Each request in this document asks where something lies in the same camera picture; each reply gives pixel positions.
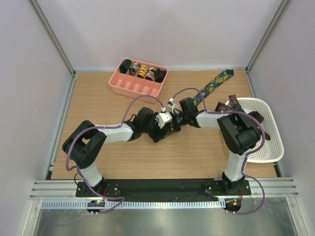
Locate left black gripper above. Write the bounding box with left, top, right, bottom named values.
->
left=141, top=113, right=168, bottom=142

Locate blue yellow floral tie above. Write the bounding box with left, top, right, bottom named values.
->
left=193, top=69, right=234, bottom=106

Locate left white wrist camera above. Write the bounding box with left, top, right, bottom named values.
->
left=156, top=112, right=172, bottom=129

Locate aluminium frame rail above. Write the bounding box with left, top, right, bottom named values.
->
left=30, top=177, right=299, bottom=200

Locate rolled black patterned tie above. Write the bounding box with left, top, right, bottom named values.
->
left=155, top=69, right=167, bottom=83

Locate pink divided organizer box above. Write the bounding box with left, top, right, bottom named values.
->
left=108, top=58, right=168, bottom=104

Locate rolled yellow tie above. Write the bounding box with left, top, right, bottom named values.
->
left=137, top=65, right=149, bottom=79

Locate rolled brown patterned tie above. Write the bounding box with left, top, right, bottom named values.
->
left=128, top=62, right=141, bottom=76

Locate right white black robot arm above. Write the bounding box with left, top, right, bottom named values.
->
left=168, top=95, right=260, bottom=195

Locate rolled dark green tie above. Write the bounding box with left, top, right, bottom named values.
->
left=119, top=59, right=132, bottom=74

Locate rolled tan floral tie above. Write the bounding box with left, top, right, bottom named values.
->
left=144, top=67, right=156, bottom=81

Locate white slotted cable duct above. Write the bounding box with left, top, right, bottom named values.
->
left=41, top=199, right=225, bottom=210

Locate brown patterned tie pile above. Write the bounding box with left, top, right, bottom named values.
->
left=214, top=94, right=271, bottom=141

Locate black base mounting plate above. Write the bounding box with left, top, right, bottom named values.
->
left=75, top=177, right=252, bottom=203

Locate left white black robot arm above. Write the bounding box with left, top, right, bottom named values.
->
left=62, top=107, right=172, bottom=197

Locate white perforated plastic basket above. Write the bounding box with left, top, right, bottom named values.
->
left=238, top=97, right=284, bottom=163

